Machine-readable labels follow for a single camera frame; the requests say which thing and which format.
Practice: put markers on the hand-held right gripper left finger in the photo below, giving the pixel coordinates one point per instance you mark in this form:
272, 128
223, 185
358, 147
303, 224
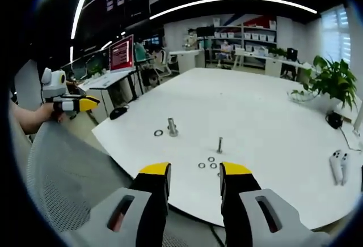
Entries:
150, 201

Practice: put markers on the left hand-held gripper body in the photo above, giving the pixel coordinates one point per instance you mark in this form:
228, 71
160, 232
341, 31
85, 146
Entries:
55, 88

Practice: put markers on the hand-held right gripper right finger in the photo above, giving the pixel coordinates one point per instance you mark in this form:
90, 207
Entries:
241, 201

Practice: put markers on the small metal washer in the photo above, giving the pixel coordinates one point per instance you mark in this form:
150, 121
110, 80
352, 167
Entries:
202, 165
213, 165
211, 159

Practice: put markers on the thin threaded metal stud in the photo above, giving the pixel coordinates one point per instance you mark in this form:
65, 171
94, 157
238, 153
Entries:
219, 145

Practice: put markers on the large metal washer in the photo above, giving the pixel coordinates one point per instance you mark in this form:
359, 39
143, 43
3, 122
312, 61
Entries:
158, 132

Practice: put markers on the person's left hand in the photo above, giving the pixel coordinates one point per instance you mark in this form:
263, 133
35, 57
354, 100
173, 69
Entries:
54, 114

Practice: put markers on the white side desk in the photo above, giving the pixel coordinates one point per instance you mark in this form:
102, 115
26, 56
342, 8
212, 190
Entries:
112, 81

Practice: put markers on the black computer mouse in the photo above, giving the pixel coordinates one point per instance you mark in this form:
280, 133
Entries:
119, 112

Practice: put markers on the dark monitor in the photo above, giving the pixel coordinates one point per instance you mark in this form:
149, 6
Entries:
90, 65

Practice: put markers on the red screen monitor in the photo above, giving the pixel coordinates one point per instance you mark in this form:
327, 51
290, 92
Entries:
121, 53

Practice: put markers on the thick metal bolt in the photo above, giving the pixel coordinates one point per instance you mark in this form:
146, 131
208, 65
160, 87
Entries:
172, 126

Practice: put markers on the grey mesh office chair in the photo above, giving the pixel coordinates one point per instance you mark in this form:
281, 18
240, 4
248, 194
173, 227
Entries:
65, 179

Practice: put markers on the white office chair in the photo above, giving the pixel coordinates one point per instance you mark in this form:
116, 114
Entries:
164, 61

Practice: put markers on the white controller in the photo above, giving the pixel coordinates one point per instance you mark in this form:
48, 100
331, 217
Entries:
344, 167
336, 167

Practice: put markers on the black power adapter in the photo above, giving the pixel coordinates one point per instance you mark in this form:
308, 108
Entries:
334, 119

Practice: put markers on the green potted plant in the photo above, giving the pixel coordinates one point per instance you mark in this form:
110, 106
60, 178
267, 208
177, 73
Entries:
331, 81

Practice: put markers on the white storage shelf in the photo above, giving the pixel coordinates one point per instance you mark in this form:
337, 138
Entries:
245, 41

